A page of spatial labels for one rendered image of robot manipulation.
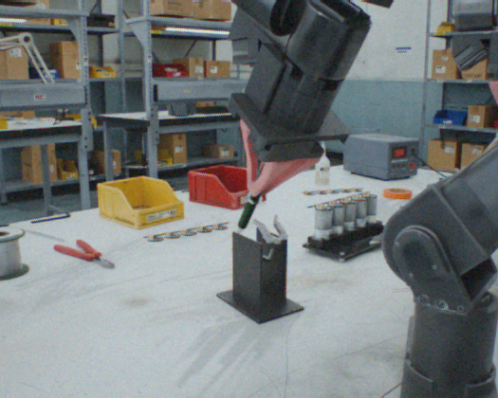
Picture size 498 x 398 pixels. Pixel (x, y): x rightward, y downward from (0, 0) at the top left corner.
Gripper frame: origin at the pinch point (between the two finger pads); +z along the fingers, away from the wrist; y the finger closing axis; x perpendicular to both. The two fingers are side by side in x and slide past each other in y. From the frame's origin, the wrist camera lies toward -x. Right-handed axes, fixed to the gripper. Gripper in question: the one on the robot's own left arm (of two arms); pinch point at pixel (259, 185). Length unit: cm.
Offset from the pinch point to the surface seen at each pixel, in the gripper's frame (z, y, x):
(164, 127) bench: 162, -107, -203
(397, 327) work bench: 3.5, -8.0, 17.5
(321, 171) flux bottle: 34, -48, -31
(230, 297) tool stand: 11.6, 2.2, 5.2
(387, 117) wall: 235, -433, -286
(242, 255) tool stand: 6.3, 1.7, 3.7
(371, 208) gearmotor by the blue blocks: 12.7, -27.7, -3.9
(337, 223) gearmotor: 12.5, -19.4, -2.3
